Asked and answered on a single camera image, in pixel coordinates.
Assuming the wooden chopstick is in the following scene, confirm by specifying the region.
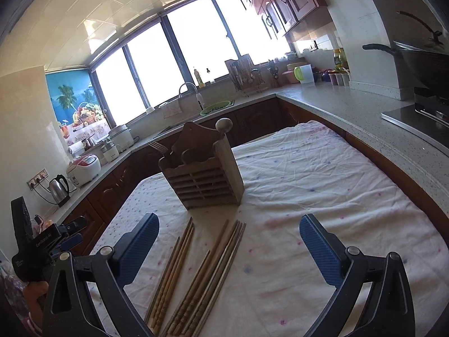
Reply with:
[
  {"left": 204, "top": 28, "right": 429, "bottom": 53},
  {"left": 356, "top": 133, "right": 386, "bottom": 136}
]
[{"left": 161, "top": 220, "right": 229, "bottom": 336}]

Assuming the metal spoon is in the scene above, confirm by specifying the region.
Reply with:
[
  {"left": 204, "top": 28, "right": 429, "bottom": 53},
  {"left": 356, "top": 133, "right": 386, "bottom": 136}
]
[{"left": 215, "top": 117, "right": 234, "bottom": 136}]

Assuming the person's left hand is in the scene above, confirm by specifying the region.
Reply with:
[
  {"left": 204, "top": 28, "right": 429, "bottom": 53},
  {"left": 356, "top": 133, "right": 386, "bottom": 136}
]
[{"left": 23, "top": 281, "right": 49, "bottom": 318}]

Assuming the white floral tablecloth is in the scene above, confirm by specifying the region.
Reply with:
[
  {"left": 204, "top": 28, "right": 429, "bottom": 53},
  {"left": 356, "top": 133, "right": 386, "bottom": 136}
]
[{"left": 97, "top": 121, "right": 448, "bottom": 336}]

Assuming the stainless electric kettle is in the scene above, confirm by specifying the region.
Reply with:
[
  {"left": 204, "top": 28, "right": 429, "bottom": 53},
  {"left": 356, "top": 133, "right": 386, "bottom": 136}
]
[{"left": 49, "top": 174, "right": 70, "bottom": 207}]

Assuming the red white rice cooker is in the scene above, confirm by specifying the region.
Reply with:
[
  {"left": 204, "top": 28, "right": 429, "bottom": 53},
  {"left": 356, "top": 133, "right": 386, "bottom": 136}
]
[{"left": 66, "top": 154, "right": 101, "bottom": 188}]

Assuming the small white cooker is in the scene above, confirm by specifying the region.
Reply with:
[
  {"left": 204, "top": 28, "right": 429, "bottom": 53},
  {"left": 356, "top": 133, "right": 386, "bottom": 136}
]
[{"left": 100, "top": 140, "right": 120, "bottom": 163}]

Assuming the large white rice cooker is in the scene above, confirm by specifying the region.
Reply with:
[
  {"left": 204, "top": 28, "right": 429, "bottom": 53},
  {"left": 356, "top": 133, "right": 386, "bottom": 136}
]
[{"left": 109, "top": 124, "right": 135, "bottom": 153}]

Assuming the tropical fruit poster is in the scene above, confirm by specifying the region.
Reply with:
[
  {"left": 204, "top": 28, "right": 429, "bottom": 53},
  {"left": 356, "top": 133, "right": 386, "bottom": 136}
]
[{"left": 45, "top": 69, "right": 110, "bottom": 146}]

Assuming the metal fork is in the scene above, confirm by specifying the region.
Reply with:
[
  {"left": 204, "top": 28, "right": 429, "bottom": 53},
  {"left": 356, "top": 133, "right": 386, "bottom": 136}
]
[{"left": 148, "top": 141, "right": 170, "bottom": 156}]

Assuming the wooden utensil holder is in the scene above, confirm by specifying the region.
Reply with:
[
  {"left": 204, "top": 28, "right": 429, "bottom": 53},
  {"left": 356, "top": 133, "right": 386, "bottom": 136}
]
[{"left": 158, "top": 122, "right": 244, "bottom": 209}]

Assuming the white jug green lid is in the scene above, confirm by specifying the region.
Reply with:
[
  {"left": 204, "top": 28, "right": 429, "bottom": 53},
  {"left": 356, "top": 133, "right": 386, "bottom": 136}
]
[{"left": 294, "top": 64, "right": 315, "bottom": 85}]

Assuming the green colander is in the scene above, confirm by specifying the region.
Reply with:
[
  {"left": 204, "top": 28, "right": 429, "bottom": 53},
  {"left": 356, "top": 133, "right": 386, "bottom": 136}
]
[{"left": 200, "top": 101, "right": 234, "bottom": 117}]

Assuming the dish drying rack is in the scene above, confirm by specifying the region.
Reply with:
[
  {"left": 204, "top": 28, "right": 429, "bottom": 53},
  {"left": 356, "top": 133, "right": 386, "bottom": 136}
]
[{"left": 224, "top": 54, "right": 268, "bottom": 96}]

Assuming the yellow oil bottle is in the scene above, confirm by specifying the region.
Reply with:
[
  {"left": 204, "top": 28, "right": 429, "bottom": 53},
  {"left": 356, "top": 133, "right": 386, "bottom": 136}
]
[{"left": 333, "top": 49, "right": 343, "bottom": 71}]

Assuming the black wok pan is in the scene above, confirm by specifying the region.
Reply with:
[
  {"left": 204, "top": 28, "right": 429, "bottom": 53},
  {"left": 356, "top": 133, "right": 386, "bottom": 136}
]
[{"left": 361, "top": 10, "right": 449, "bottom": 88}]

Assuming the chrome sink faucet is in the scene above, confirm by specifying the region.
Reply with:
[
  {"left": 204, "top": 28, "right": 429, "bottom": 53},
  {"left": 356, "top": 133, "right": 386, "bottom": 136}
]
[{"left": 178, "top": 81, "right": 205, "bottom": 110}]

